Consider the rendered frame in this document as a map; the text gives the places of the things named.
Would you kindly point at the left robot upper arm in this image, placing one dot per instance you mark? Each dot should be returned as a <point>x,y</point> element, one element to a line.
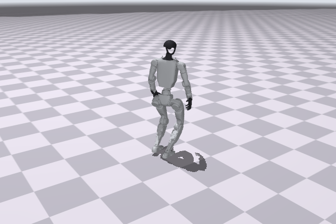
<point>153,68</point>

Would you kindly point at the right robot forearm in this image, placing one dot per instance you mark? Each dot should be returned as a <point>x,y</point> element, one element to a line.
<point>188,91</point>

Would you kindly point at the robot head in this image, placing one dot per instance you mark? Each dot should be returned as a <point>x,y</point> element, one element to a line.
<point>168,45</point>

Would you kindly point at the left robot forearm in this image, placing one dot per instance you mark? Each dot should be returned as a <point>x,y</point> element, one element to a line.
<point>152,86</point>

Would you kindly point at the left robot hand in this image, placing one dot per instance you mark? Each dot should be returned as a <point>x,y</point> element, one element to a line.
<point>156,93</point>

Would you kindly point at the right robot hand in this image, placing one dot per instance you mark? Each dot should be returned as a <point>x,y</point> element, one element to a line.
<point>189,103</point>

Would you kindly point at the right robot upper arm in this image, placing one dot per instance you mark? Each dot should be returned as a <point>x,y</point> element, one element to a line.
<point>182,67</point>

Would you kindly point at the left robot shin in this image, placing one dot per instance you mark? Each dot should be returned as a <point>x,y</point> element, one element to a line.
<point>160,133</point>

